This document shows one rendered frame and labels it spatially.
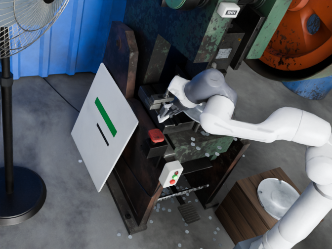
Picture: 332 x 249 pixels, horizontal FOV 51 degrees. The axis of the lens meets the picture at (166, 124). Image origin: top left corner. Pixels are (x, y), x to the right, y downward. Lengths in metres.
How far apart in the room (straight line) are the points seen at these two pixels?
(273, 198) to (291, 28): 0.94
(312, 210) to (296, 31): 0.85
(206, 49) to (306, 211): 0.73
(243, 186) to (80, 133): 1.09
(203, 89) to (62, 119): 1.57
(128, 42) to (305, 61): 0.86
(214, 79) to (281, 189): 1.21
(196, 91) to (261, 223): 1.07
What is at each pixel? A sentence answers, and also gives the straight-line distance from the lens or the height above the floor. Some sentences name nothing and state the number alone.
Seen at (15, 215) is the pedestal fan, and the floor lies 0.04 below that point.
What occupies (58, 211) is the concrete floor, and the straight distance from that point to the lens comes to 2.12.
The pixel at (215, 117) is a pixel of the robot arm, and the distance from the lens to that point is 1.14.
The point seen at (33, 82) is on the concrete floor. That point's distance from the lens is 2.85.
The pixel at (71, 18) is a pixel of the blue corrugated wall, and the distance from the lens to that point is 2.66.
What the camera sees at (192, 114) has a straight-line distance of 1.67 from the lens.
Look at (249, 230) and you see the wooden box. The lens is 2.15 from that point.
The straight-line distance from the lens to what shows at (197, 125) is 1.75.
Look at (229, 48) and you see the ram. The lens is 1.63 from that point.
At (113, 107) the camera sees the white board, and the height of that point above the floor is 0.48.
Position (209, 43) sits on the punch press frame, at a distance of 1.46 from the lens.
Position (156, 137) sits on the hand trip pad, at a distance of 1.52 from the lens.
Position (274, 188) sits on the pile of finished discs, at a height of 0.36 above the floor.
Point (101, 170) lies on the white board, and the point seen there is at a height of 0.12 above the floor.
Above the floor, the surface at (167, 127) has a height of 0.69.
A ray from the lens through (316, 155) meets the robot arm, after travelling 1.25.
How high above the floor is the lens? 1.82
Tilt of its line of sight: 42 degrees down
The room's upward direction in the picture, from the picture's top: 22 degrees clockwise
